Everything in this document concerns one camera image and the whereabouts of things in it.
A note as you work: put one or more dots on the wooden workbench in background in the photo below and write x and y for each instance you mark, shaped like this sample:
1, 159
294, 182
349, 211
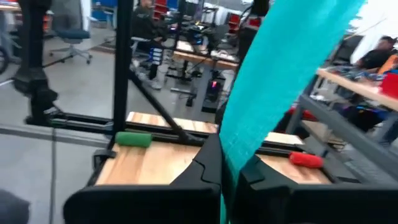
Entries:
342, 124

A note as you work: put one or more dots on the person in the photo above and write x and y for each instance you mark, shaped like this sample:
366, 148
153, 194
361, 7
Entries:
376, 56
144, 28

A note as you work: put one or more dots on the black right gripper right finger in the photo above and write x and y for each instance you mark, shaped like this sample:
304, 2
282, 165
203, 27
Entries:
311, 205

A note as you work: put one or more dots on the wooden background table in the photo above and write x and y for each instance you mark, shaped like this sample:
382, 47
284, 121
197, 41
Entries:
199, 57

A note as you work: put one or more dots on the blue office chair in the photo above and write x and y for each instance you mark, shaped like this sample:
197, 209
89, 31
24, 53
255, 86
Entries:
73, 35

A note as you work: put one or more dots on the dark grey bulky object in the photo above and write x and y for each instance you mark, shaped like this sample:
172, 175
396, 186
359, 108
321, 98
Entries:
12, 208

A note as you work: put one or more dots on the red bag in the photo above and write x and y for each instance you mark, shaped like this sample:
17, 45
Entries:
300, 113

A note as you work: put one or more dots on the black aluminium rig frame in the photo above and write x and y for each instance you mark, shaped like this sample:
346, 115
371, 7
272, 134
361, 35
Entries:
122, 62

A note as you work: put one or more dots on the red bandage roll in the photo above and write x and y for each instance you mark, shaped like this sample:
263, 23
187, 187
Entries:
306, 160

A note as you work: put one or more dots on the black table clamp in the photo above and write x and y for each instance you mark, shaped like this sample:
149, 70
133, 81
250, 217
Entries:
104, 157

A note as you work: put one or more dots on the small green bandage roll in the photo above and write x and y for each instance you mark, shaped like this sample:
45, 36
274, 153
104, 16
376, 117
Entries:
133, 139

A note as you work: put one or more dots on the long green elastic bandage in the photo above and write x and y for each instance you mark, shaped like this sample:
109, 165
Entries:
280, 77

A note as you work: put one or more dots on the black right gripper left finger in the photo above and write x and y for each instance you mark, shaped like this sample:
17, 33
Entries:
155, 205

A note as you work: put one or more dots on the red bin on workbench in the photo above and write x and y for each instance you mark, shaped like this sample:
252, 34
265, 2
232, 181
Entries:
390, 85

